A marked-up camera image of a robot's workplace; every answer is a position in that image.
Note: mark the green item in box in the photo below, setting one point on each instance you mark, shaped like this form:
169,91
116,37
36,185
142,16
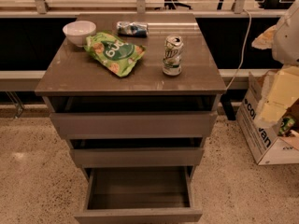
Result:
286,124

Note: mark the white bowl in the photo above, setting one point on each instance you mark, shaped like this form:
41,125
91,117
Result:
77,32

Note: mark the grey drawer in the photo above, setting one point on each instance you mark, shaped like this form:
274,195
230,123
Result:
139,195
139,152
91,117

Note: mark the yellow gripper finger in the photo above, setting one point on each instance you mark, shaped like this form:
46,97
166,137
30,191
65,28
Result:
265,39

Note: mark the crushed blue silver can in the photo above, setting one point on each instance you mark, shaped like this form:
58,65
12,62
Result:
132,28

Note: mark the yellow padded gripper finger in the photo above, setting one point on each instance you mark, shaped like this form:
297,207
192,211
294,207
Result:
280,90

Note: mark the green snack bag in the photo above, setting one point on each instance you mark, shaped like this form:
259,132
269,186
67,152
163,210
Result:
118,56

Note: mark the grey bottom drawer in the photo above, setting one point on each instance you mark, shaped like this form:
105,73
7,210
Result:
139,195

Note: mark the corovan cardboard box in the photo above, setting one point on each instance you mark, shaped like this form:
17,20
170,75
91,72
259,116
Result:
266,146

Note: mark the grey top drawer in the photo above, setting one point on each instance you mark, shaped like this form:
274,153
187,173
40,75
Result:
91,117

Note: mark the green white soda can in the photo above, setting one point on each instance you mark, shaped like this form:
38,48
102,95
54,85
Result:
173,47

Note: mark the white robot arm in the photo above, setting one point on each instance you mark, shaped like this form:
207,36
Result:
285,47

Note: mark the grey middle drawer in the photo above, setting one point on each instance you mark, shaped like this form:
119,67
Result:
139,152

